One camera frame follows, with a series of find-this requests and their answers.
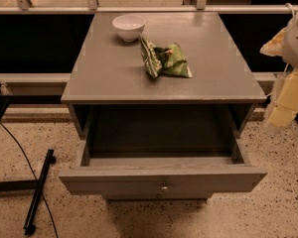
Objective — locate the foam gripper body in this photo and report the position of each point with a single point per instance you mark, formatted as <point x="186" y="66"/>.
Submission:
<point x="296" y="42"/>

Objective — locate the grey top drawer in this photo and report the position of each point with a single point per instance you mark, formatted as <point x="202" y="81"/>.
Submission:
<point x="128" y="152"/>

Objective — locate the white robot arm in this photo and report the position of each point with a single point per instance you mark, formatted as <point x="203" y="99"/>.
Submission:
<point x="283" y="107"/>

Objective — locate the green chip bag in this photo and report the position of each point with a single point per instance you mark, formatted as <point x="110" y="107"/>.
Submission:
<point x="170" y="60"/>

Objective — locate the white ceramic bowl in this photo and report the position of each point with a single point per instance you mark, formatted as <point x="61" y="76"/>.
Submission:
<point x="128" y="27"/>

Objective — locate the metal railing frame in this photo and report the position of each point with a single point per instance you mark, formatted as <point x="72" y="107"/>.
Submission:
<point x="145" y="8"/>

